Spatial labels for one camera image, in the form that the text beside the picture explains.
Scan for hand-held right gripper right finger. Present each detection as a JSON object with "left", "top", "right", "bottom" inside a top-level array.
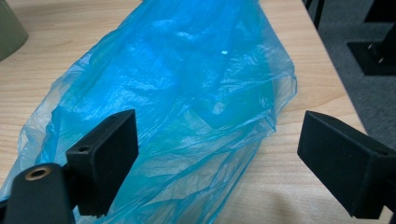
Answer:
[{"left": 296, "top": 110, "right": 396, "bottom": 220}]

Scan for blue plastic bag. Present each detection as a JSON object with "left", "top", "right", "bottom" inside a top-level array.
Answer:
[{"left": 0, "top": 0, "right": 298, "bottom": 224}]

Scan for green ribbed bin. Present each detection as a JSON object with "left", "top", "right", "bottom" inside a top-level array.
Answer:
[{"left": 0, "top": 0, "right": 29, "bottom": 62}]

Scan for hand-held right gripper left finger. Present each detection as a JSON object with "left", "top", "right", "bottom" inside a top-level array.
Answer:
[{"left": 65, "top": 108, "right": 140, "bottom": 217}]

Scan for black folding chair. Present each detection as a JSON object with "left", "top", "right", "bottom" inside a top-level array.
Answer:
[{"left": 302, "top": 0, "right": 327, "bottom": 31}]

